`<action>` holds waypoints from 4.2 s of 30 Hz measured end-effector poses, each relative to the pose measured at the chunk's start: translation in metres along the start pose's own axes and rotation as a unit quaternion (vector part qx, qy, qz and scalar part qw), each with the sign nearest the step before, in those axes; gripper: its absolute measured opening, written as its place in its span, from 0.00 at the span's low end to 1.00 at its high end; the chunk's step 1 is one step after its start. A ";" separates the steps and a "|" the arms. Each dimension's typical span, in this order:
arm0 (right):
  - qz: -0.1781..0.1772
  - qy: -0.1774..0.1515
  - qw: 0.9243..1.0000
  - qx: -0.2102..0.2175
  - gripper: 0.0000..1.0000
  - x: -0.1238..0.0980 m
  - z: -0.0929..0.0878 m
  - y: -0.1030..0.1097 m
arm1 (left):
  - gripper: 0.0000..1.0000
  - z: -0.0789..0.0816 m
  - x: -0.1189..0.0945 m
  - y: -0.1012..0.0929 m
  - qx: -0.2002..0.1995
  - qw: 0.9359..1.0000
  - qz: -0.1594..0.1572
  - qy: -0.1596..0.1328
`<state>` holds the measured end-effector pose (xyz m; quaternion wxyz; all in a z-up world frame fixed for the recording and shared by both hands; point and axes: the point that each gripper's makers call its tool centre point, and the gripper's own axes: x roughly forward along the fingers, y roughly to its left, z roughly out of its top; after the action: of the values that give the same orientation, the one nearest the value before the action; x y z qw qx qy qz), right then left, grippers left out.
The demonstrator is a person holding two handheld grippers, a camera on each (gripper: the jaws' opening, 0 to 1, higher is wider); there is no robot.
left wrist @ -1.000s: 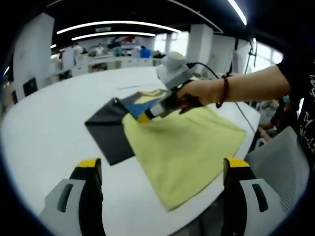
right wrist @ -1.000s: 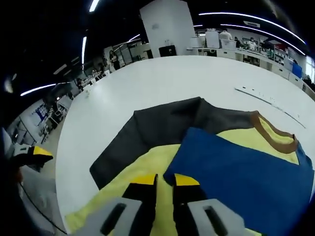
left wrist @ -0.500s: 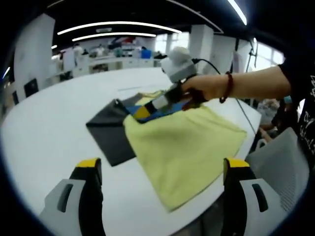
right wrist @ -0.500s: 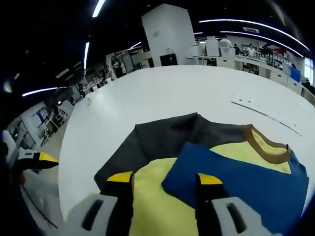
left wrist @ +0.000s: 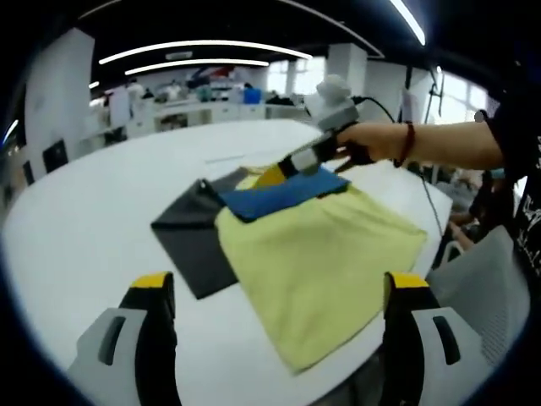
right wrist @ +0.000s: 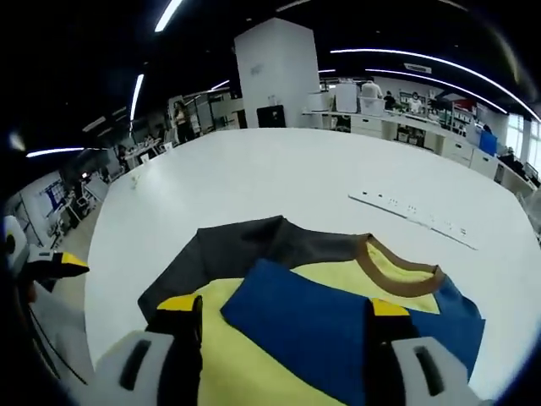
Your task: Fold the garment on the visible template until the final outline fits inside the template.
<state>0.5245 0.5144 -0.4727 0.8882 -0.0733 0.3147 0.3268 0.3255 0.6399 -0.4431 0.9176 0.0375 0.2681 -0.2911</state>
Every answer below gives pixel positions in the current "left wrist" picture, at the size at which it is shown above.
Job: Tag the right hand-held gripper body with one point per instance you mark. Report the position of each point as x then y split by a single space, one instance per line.
334 105

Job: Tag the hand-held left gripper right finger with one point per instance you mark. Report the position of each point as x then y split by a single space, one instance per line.
414 338

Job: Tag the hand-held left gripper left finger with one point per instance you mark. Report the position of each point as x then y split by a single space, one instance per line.
139 338

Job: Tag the yellow blue grey garment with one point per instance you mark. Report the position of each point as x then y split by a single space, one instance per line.
317 254

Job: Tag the person's right hand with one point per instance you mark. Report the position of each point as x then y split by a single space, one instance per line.
376 139

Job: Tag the narrow white pillar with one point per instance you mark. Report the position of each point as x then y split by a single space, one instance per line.
346 63

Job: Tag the blue bin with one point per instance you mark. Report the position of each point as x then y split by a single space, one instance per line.
253 96

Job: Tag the grey mesh office chair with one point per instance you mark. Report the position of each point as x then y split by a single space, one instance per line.
486 275

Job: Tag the black stand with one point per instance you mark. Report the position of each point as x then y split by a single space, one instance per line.
438 97

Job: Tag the white counter with cabinets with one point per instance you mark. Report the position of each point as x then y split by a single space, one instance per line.
198 114

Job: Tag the straight ceiling light strip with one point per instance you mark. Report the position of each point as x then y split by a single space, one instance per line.
410 21

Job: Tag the short curved ceiling light strip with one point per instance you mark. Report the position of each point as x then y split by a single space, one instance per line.
198 62

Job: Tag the long curved ceiling light strip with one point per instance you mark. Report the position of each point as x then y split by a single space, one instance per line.
203 42

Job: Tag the ceiling air vent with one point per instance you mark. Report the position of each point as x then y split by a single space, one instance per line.
179 55

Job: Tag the person's black printed shirt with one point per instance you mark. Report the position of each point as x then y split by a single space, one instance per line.
528 190

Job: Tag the black cabinet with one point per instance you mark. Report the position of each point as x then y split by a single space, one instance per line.
55 155

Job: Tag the wide white square pillar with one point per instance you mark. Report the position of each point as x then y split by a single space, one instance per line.
59 93

